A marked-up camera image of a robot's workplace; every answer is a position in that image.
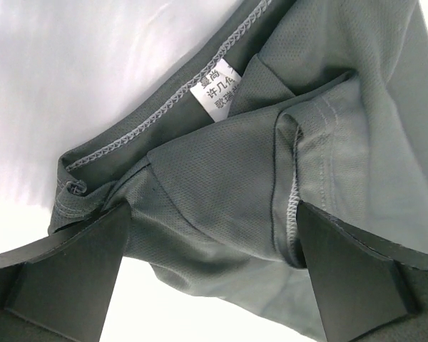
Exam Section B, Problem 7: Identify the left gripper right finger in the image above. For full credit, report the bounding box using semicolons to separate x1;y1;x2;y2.
297;202;428;341

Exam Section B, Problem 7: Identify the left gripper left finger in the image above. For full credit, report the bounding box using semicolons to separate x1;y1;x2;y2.
0;203;131;341

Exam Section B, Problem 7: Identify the grey t shirt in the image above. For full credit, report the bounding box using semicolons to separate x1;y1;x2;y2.
49;1;428;341

